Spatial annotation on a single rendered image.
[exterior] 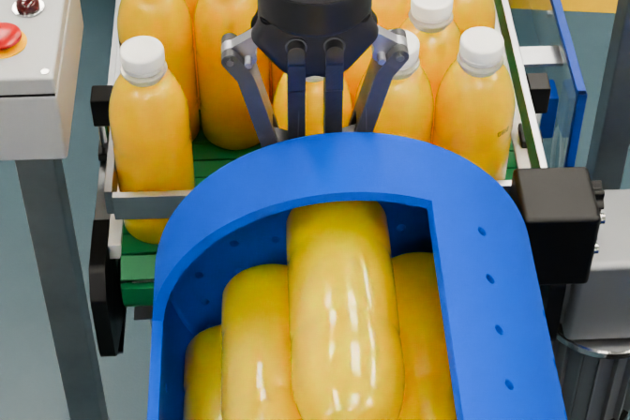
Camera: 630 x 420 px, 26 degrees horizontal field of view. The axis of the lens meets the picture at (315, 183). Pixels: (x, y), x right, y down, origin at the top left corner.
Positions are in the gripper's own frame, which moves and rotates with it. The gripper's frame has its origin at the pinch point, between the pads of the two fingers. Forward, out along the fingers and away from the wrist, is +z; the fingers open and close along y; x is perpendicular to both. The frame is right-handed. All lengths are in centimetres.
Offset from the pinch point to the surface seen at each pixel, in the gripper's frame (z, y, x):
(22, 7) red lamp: 5.2, 25.4, -29.2
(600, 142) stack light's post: 40, -36, -46
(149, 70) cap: 5.5, 13.5, -20.0
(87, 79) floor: 116, 41, -150
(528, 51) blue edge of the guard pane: 24, -25, -44
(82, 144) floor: 116, 41, -130
